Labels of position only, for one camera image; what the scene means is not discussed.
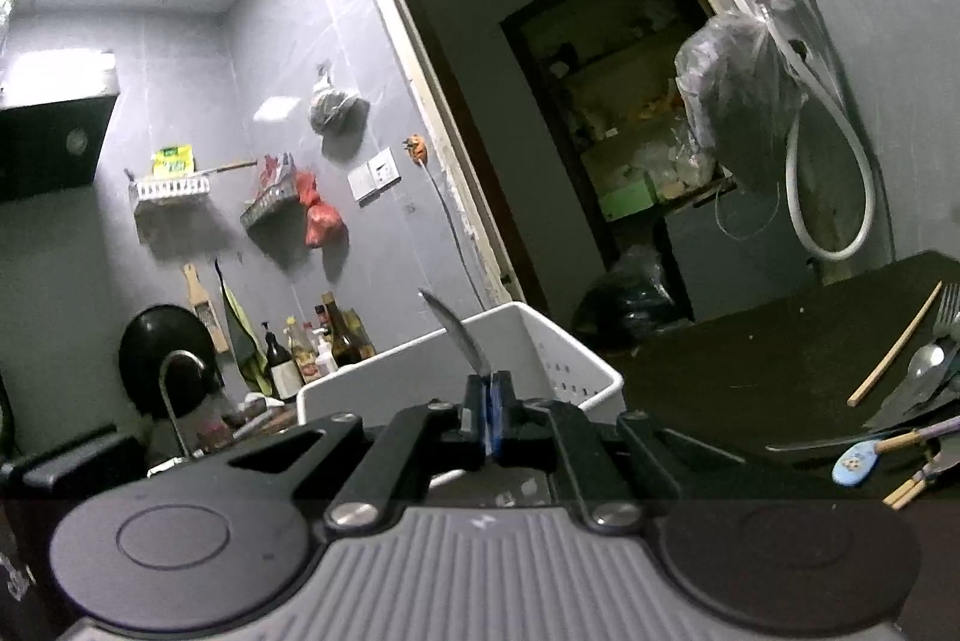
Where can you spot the wooden storage shelf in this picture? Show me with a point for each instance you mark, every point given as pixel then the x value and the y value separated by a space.
pixel 600 86

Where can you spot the white wall switch plate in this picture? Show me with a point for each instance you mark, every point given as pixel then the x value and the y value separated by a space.
pixel 386 167
pixel 362 182

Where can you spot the black garbage bag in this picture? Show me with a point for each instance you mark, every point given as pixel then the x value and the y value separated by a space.
pixel 626 304

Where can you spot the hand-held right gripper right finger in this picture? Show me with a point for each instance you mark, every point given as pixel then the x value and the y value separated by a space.
pixel 508 409

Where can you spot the black wok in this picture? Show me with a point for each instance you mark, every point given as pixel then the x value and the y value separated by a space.
pixel 157 356

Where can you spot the black range hood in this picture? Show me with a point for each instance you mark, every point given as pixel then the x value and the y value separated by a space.
pixel 52 146

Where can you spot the green cloth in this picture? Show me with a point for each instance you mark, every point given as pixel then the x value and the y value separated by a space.
pixel 244 334

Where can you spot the white squeeze bottle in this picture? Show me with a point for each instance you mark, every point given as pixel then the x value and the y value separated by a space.
pixel 325 360

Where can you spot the grey cabinet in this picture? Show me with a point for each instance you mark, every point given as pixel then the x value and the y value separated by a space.
pixel 735 266

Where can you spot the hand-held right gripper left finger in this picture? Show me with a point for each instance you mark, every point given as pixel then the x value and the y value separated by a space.
pixel 489 422

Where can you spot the green box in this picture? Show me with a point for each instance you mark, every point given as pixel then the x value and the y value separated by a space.
pixel 626 197

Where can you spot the wooden grater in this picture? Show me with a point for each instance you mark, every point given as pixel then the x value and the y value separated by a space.
pixel 204 311

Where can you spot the red plastic bag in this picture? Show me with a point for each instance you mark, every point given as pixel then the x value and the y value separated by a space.
pixel 307 187
pixel 326 225

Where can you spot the white door frame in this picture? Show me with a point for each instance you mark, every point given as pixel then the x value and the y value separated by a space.
pixel 420 86

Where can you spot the metal kitchen knife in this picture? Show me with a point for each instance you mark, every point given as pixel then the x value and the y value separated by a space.
pixel 457 330

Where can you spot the orange power plug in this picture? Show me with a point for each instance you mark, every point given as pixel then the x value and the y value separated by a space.
pixel 416 149

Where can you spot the red label sauce bottle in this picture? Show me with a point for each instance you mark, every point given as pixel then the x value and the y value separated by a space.
pixel 301 352

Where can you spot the yellow green packet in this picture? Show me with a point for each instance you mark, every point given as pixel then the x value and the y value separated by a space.
pixel 172 161

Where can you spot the metal fork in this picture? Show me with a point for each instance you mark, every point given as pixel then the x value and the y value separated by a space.
pixel 949 311

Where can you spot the white perforated utensil basket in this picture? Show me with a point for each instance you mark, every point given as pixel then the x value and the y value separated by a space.
pixel 540 341

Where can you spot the clear bag dark contents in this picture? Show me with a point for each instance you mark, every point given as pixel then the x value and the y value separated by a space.
pixel 739 94

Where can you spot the metal sink faucet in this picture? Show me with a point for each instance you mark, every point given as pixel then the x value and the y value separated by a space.
pixel 171 401

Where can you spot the white wall rack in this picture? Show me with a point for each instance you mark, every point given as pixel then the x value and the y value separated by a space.
pixel 169 187

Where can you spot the grey plastic bag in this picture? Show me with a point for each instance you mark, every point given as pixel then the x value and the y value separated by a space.
pixel 334 105

